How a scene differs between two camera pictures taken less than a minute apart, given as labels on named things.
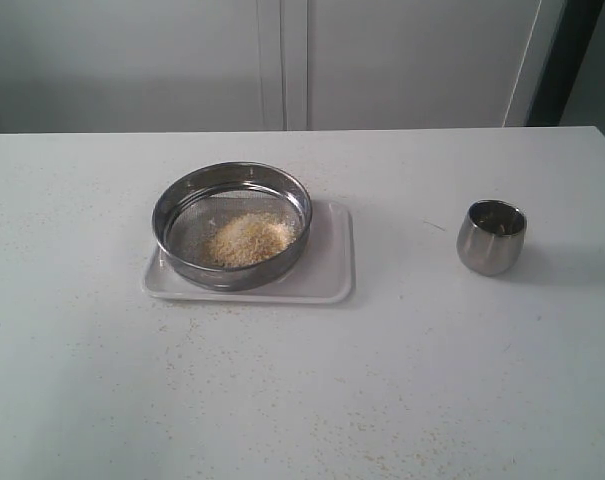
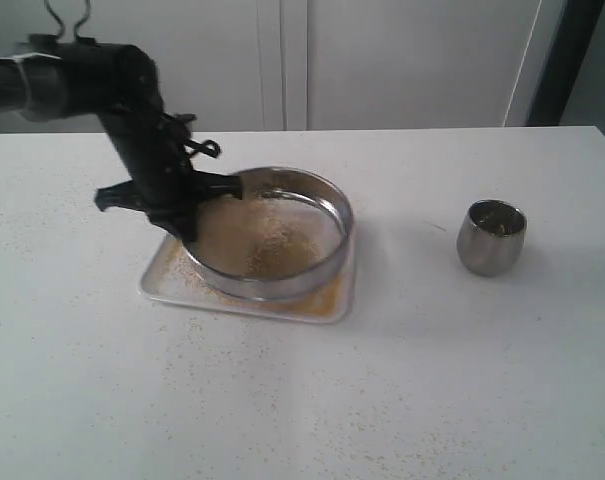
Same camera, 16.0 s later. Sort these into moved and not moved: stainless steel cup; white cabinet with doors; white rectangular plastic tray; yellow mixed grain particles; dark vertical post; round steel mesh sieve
Moved: yellow mixed grain particles; white rectangular plastic tray
Not moved: dark vertical post; stainless steel cup; white cabinet with doors; round steel mesh sieve
